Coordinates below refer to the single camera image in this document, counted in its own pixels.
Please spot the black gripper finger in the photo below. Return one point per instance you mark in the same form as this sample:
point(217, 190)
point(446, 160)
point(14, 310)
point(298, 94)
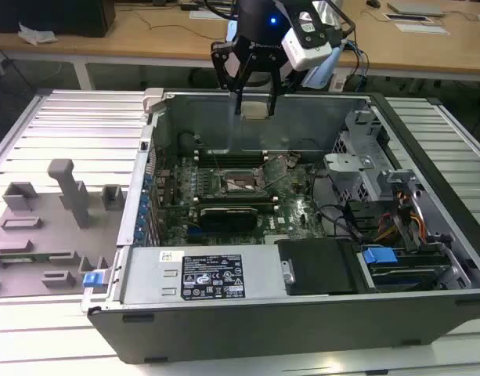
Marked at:
point(226, 66)
point(275, 82)

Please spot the silver CPU plate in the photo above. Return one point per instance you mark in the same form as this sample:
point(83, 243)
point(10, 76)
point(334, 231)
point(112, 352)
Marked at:
point(256, 110)

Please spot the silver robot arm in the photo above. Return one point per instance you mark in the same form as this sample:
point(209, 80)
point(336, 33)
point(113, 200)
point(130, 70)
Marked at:
point(322, 4)

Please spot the black RAM slot row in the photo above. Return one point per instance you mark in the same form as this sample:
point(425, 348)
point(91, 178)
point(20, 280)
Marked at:
point(208, 160)
point(232, 201)

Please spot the CPU socket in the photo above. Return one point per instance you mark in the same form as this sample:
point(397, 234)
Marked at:
point(239, 183)

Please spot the wooden desk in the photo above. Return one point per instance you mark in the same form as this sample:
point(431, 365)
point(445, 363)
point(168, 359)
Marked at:
point(145, 39)

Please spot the black computer mouse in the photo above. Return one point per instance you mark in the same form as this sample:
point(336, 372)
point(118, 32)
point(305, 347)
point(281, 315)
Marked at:
point(373, 3)

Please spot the grey metal drive cage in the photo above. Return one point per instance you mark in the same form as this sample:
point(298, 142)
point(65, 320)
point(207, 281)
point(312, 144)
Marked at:
point(349, 168)

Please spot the green motherboard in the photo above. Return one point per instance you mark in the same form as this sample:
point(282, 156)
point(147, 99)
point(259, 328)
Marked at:
point(290, 219)

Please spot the black graphics card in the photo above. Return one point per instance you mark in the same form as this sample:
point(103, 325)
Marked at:
point(228, 219)

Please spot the grey flat device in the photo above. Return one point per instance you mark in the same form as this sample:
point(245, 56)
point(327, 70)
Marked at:
point(416, 8)

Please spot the black box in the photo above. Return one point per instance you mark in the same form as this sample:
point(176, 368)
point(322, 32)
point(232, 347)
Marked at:
point(51, 15)

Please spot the black drive bay panel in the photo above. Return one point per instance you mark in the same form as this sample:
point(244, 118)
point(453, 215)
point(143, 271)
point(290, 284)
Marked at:
point(322, 266)

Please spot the crumpled white paper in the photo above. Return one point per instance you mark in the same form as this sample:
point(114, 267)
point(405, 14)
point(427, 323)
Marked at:
point(38, 35)

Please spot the small white barcode sticker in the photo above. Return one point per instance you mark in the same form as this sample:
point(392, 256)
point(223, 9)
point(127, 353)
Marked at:
point(172, 256)

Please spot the black power supply label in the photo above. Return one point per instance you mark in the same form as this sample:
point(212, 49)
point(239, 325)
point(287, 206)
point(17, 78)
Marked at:
point(212, 276)

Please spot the blue disk carrier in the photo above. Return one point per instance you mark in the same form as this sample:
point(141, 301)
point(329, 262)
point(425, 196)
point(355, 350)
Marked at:
point(378, 257)

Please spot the silver power supply unit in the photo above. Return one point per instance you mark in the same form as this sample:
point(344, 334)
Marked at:
point(145, 274)

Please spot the grey parts rack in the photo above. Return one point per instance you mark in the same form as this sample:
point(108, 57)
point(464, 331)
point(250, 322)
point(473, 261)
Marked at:
point(48, 235)

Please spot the black open PC case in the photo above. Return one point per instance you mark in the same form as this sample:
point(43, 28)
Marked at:
point(263, 333)

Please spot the blue case latch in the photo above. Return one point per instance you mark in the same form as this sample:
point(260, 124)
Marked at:
point(91, 279)

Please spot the green RAM stick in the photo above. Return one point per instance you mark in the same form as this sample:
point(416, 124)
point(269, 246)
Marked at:
point(24, 259)

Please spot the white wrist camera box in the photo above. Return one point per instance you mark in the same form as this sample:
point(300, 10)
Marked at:
point(302, 49)

